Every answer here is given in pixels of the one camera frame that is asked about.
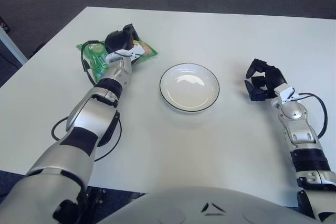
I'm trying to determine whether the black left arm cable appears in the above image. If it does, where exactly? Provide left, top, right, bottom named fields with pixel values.
left=51, top=40, right=123, bottom=162

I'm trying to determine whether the white side table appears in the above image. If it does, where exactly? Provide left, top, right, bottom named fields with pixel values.
left=0, top=26, right=28, bottom=66

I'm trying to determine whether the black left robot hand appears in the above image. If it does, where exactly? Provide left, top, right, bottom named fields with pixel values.
left=104, top=24, right=140, bottom=53

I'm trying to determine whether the green snack bag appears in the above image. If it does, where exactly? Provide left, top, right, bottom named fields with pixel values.
left=76, top=39, right=160, bottom=83

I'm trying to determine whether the black bolted base frame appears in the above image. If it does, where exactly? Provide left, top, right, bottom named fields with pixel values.
left=84, top=186, right=148, bottom=224

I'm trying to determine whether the white plate with black rim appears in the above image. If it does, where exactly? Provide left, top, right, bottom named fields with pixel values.
left=159, top=62, right=220, bottom=112

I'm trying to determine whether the grey robot torso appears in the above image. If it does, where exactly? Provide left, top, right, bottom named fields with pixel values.
left=97, top=186, right=336, bottom=224

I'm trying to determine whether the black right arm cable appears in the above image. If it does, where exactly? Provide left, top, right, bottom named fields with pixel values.
left=290, top=92, right=329, bottom=138

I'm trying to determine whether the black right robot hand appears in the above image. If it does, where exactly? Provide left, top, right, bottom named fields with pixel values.
left=244, top=58, right=289, bottom=102

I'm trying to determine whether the black caster wheel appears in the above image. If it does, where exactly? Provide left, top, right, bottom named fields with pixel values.
left=0, top=15, right=11, bottom=32

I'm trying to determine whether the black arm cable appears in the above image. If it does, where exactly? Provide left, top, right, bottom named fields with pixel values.
left=51, top=40, right=123, bottom=162
left=290, top=92, right=329, bottom=138

